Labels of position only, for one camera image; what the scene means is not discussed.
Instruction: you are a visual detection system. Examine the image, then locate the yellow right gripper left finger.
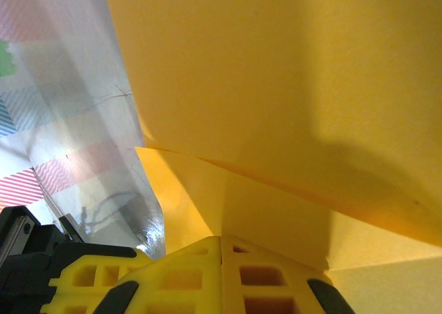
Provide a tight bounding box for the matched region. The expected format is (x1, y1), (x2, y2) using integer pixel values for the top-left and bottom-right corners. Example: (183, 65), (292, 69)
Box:
(98, 236), (222, 314)

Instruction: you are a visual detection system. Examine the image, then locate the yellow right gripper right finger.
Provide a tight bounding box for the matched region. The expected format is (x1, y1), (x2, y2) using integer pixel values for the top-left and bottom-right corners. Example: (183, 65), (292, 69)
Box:
(220, 235), (354, 314)

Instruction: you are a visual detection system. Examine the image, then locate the yellow paper sheet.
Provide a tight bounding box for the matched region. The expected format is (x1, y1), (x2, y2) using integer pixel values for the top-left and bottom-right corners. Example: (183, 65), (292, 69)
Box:
(102, 0), (442, 314)

